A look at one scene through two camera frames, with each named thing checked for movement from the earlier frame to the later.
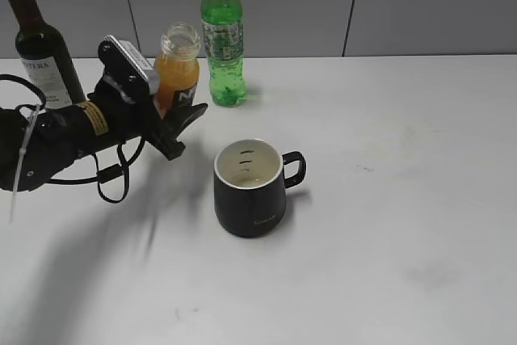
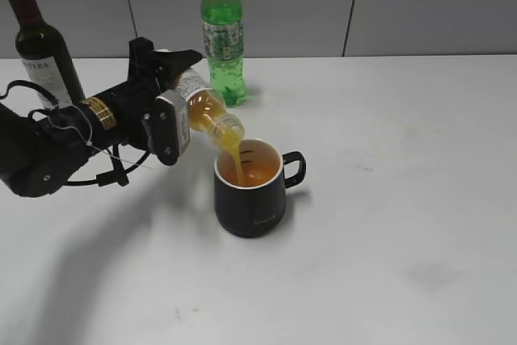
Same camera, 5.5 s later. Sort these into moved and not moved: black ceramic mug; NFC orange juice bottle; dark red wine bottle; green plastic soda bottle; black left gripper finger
Moved: NFC orange juice bottle; black left gripper finger
Not moved: green plastic soda bottle; dark red wine bottle; black ceramic mug
